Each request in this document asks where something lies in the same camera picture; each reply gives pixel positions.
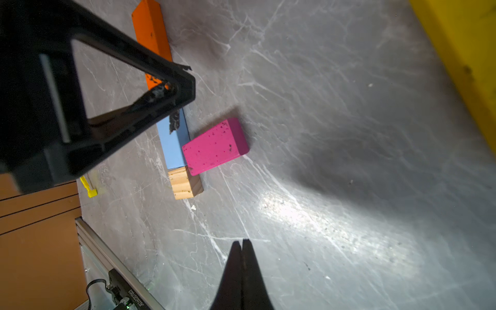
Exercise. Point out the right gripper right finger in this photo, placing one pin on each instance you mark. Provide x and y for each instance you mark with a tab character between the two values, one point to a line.
254	292

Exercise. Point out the orange long block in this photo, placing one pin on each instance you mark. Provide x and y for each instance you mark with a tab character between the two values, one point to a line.
149	27

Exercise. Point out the light blue block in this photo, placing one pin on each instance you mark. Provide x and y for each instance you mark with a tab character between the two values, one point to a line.
173	142

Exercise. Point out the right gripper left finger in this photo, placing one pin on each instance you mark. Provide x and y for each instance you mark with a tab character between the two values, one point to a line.
229	294

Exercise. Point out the natural wood cube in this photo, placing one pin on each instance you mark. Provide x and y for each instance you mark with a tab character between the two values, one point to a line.
184	184

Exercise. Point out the yellow plastic hook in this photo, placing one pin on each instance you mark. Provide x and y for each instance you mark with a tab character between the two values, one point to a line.
91	190

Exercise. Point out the long yellow block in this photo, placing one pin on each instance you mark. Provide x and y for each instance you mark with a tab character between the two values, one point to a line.
463	34

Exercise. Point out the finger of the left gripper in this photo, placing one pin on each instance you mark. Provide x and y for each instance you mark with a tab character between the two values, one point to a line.
46	136

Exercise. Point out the aluminium front rail frame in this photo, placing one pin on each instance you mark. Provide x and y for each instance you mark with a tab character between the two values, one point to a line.
110	284

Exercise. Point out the magenta block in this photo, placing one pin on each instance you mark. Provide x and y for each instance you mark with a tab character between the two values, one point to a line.
220	144

